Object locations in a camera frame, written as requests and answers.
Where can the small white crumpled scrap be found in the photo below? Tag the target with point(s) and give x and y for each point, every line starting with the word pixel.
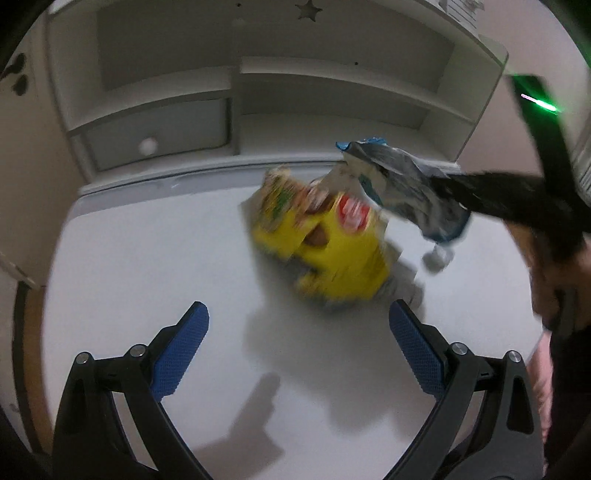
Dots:
pixel 437 259

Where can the person's dark clothing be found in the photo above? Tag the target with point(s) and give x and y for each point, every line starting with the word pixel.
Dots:
pixel 572 392

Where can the black wall sticker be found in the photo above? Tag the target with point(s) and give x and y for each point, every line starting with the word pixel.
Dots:
pixel 14 65

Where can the white shelf unit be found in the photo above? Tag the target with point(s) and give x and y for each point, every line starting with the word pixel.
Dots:
pixel 323 92

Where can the silver blue snack packet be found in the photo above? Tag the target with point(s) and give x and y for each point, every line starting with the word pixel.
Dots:
pixel 406 184

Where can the round white drawer knob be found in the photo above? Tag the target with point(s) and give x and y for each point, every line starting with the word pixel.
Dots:
pixel 148 146

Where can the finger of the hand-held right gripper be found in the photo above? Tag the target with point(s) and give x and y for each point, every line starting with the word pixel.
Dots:
pixel 498 196

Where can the white lined paper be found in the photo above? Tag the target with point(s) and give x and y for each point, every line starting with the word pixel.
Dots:
pixel 461 9

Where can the yellow chip bag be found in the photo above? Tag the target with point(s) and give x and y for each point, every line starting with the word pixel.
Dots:
pixel 351 263

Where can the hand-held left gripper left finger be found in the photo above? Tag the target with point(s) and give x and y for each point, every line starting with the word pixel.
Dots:
pixel 182 350

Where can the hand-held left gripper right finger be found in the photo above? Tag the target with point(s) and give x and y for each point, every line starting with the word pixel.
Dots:
pixel 413 350

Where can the pink cloth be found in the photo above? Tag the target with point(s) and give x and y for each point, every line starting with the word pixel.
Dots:
pixel 542 387

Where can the yellow green snack packet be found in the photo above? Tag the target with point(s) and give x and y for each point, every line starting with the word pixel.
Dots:
pixel 277 226

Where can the white drawer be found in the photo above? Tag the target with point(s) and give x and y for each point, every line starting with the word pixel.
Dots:
pixel 184 124

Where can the person's right hand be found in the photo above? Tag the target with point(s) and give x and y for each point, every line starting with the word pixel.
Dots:
pixel 547 281

